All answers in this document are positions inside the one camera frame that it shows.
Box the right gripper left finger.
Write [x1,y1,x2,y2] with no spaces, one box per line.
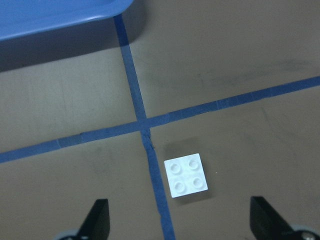
[76,199,111,240]

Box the blue plastic tray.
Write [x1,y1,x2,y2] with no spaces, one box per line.
[0,0,133,41]

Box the white block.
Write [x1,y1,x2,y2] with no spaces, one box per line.
[164,153,208,198]

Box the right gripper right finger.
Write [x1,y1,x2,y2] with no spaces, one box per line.
[249,196,300,240]

